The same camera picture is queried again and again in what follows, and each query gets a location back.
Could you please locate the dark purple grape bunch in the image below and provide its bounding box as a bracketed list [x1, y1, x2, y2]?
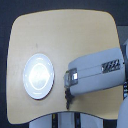
[65, 88, 74, 109]

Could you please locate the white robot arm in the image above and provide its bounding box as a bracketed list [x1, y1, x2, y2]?
[64, 48, 128, 109]

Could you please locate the white round plate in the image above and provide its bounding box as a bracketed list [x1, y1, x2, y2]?
[23, 54, 55, 100]

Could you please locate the white table base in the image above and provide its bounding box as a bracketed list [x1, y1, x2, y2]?
[29, 112, 103, 128]

